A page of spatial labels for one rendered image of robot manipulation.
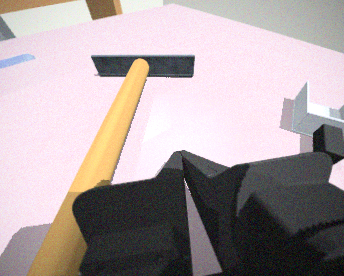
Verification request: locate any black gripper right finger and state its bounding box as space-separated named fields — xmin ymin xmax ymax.
xmin=179 ymin=150 xmax=333 ymax=272

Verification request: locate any long scraper with wooden handle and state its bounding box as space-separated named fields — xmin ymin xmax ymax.
xmin=26 ymin=54 xmax=195 ymax=276

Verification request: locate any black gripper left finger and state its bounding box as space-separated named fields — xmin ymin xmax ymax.
xmin=72 ymin=151 xmax=193 ymax=271

